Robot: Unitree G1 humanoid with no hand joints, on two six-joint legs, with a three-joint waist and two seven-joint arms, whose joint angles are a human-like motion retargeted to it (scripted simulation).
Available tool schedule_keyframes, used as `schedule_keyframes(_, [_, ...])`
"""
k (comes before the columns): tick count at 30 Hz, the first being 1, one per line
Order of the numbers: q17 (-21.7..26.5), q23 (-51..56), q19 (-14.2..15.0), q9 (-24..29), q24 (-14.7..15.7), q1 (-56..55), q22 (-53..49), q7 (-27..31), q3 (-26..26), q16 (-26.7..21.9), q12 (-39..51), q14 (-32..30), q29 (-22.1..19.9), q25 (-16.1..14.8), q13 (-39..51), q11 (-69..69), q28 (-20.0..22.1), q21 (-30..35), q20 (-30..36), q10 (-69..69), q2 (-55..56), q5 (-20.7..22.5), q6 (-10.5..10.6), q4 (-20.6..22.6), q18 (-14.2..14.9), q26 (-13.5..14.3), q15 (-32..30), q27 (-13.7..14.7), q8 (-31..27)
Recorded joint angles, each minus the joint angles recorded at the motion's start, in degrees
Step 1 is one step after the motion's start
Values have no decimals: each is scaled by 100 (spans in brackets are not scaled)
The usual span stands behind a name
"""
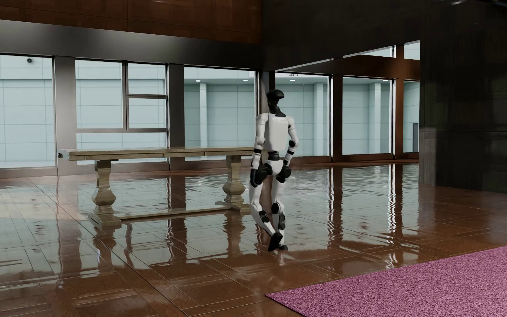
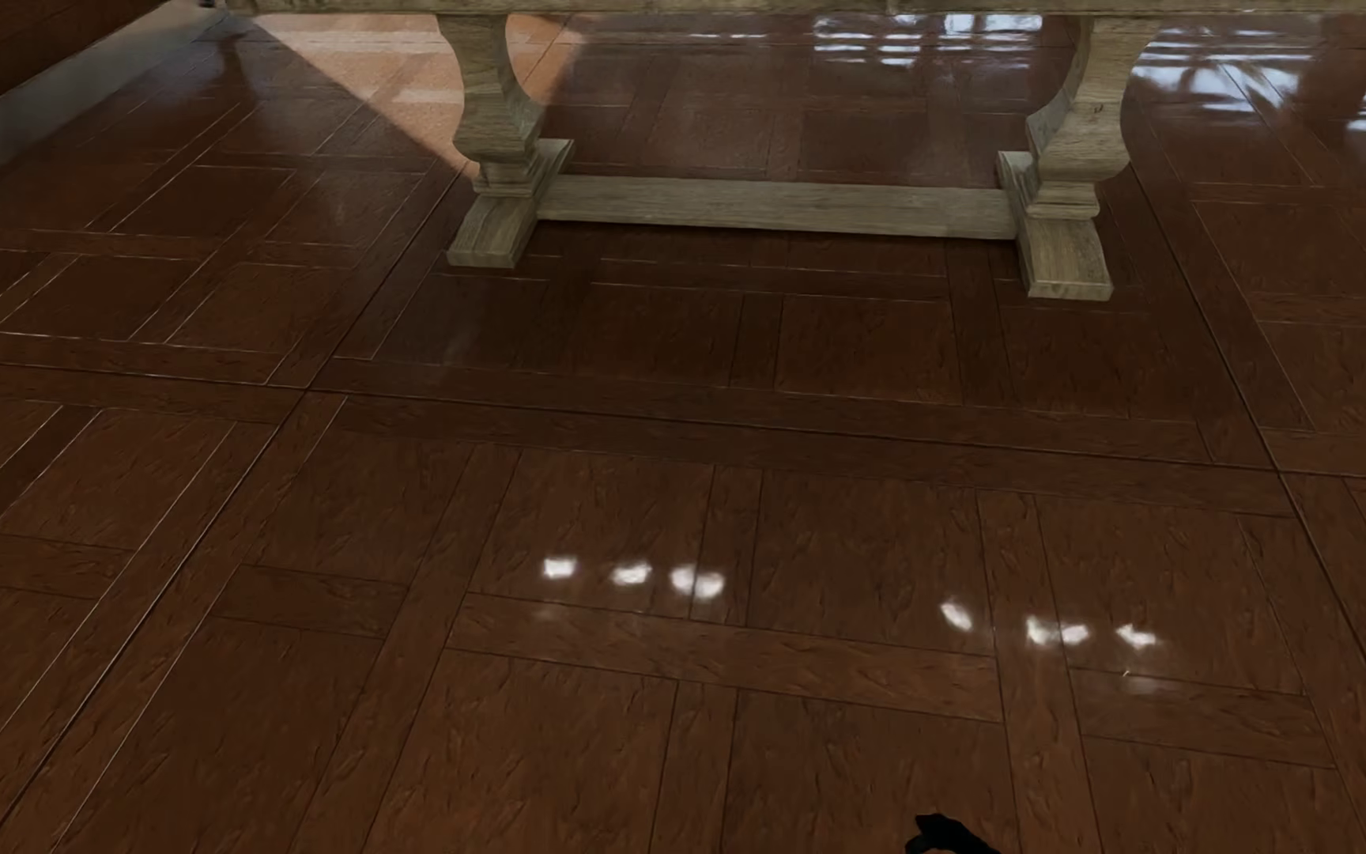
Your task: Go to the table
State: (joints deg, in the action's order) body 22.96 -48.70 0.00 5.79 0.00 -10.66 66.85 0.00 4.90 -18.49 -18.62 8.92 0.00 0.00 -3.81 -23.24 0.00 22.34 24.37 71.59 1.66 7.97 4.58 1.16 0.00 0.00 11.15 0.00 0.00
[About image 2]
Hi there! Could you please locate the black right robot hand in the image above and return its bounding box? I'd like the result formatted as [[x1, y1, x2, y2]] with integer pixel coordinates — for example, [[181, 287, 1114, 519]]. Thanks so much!
[[904, 814, 1003, 854]]

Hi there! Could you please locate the weathered wooden trestle table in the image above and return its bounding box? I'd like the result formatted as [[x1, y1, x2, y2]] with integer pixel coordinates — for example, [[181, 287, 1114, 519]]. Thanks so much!
[[217, 0, 1366, 303]]

